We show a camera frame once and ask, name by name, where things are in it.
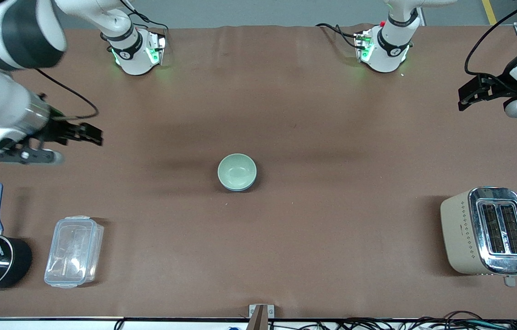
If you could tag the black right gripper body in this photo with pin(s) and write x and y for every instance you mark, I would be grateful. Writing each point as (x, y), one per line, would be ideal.
(55, 130)

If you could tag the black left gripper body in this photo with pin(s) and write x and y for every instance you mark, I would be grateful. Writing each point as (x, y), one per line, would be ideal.
(499, 86)

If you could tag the green bowl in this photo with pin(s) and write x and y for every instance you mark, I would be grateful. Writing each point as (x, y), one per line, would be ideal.
(237, 170)

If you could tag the blue bowl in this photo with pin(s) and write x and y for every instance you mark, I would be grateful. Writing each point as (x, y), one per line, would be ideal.
(238, 189)

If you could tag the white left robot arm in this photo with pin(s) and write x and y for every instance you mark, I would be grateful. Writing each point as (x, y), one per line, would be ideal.
(389, 43)

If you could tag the clear plastic food container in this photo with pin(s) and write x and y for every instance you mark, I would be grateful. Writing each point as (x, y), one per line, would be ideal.
(74, 252)

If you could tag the beige chrome toaster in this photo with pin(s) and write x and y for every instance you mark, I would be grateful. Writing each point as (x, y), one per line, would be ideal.
(487, 231)

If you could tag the brown table cover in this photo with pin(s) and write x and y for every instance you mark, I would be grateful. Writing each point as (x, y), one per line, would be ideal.
(258, 114)

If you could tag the metal mount bracket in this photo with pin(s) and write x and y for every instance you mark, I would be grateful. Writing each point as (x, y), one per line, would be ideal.
(260, 316)

